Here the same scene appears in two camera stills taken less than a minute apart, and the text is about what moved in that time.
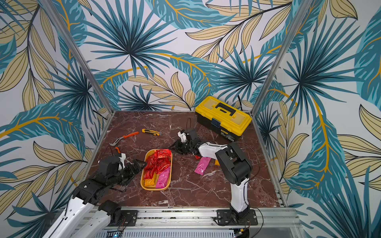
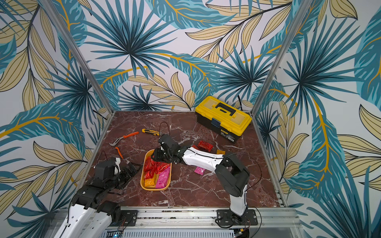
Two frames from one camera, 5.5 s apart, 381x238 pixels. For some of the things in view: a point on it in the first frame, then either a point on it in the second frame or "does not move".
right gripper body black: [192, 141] → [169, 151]
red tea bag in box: [154, 165] does not move
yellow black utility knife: [151, 132] does not move
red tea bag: [160, 163] does not move
